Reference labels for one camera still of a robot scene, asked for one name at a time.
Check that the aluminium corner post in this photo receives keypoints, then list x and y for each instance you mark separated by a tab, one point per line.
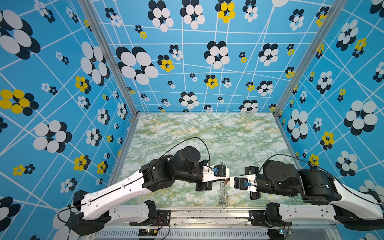
323	31
91	16

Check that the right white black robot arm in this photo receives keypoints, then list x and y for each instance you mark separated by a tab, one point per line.
324	197

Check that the left aluminium corner post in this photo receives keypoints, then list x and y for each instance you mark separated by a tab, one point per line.
91	16

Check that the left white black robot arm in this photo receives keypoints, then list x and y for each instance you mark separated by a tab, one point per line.
101	208

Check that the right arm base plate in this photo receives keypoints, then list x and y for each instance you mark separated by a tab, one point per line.
267	218

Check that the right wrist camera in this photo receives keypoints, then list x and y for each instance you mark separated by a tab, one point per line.
238	183

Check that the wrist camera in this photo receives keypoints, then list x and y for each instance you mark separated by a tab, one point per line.
238	183
218	171

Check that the right aluminium corner post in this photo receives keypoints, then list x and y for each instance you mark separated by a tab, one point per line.
323	31

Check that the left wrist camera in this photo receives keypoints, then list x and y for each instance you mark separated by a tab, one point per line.
218	171

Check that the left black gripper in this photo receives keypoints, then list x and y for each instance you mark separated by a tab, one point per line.
204	185

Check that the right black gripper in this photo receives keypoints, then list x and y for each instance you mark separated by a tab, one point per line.
252	170

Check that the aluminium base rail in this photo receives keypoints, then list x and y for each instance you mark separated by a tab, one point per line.
217	224

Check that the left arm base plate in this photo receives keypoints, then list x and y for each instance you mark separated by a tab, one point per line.
161	218

